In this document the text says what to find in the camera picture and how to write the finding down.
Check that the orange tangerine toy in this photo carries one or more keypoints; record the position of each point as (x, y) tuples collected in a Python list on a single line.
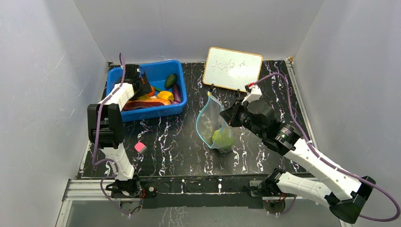
[(152, 93)]

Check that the yellow bell pepper toy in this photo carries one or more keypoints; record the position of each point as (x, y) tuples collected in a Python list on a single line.
[(165, 95)]

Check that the hot dog bun toy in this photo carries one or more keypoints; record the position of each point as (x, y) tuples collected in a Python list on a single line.
[(140, 104)]

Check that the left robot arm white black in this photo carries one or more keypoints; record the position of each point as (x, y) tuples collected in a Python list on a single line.
[(105, 125)]

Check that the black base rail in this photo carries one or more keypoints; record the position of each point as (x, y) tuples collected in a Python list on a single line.
[(177, 191)]

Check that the dark green avocado toy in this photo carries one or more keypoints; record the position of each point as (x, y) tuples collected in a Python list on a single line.
[(171, 80)]

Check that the purple eggplant toy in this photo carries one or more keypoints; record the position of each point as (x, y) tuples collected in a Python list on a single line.
[(176, 93)]

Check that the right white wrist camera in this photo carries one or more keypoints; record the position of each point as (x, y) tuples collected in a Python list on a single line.
[(253, 93)]

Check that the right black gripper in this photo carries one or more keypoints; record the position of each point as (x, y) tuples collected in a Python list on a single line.
[(231, 115)]

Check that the clear zip top bag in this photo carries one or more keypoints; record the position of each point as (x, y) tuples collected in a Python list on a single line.
[(209, 120)]

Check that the green round melon toy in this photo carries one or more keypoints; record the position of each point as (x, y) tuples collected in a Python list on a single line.
[(223, 140)]

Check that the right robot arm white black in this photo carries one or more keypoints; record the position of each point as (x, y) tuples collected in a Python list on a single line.
[(344, 196)]

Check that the pink white cube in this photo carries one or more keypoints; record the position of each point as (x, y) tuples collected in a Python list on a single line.
[(140, 148)]

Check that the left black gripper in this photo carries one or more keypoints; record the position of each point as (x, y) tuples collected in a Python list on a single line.
[(145, 88)]

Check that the blue plastic bin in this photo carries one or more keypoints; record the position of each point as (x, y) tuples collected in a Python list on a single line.
[(156, 74)]

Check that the white dry-erase board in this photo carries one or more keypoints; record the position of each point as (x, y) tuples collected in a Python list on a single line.
[(231, 69)]

